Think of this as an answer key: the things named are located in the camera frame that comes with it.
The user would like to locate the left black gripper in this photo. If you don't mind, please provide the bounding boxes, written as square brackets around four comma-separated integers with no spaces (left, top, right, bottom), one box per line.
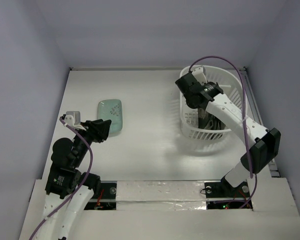
[73,117,112,166]

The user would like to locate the white plastic dish rack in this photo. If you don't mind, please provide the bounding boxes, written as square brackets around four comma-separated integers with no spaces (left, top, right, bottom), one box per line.
[179,65,243,141]

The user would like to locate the black floral square plate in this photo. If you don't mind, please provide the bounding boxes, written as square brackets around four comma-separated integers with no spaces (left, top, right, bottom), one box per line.
[197,108,211,129]

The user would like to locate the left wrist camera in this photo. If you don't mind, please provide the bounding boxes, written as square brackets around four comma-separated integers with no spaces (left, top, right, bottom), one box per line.
[64,111,81,127]

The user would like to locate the light green speckled plate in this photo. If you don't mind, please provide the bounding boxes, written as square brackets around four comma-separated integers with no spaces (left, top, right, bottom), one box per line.
[97,99,123,137]

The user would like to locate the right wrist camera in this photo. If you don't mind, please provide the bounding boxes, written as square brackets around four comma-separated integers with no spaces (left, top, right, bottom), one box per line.
[191,65,208,85]

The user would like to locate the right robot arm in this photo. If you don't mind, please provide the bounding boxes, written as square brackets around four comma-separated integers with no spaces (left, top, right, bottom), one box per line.
[175,72,281,196]

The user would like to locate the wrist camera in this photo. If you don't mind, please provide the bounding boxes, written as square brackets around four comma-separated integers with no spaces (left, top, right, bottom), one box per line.
[64,111,81,127]
[191,65,208,85]

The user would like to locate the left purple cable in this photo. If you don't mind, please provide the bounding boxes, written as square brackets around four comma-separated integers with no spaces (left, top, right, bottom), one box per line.
[28,117,93,240]

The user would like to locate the foil covered front board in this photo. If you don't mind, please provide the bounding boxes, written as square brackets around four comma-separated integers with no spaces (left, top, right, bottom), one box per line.
[18,177,300,240]

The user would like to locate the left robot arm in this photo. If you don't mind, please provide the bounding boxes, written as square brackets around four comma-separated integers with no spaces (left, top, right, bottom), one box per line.
[35,115,112,240]

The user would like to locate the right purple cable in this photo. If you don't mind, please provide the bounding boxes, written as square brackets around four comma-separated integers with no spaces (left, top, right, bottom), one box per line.
[188,55,258,210]

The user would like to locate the purple cable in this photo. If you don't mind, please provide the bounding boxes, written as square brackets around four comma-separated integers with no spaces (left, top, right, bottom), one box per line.
[188,55,258,210]
[28,117,93,240]

